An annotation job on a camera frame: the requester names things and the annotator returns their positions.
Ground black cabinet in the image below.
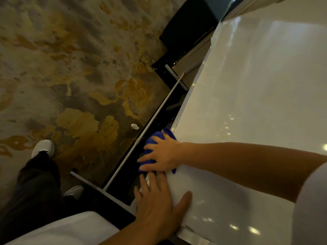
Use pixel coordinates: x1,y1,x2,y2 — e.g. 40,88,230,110
151,0,233,90

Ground black trousers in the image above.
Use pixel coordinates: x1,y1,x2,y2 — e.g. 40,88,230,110
0,151,86,240

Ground person's left hand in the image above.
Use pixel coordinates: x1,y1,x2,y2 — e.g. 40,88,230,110
134,171,193,243

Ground person's right hand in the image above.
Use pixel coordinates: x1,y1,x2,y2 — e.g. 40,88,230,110
137,130,185,173

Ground white shoe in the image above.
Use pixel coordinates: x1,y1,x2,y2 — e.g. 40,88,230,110
63,185,84,200
31,139,55,159

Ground long white rod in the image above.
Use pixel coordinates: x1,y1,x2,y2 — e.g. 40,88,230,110
103,72,185,191

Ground blue cleaning cloth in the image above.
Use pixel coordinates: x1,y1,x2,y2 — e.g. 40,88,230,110
138,128,177,174

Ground short white bar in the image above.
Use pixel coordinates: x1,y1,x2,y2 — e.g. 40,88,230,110
165,64,189,91

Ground person's right forearm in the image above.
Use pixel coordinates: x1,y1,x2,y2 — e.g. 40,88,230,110
180,142,327,203

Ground person's left forearm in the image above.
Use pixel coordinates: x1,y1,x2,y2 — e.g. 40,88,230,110
99,220,165,245

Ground white frame bar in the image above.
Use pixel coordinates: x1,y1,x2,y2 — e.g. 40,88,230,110
70,171,136,215

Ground white glossy counter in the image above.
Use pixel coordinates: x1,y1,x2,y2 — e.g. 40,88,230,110
131,0,327,245

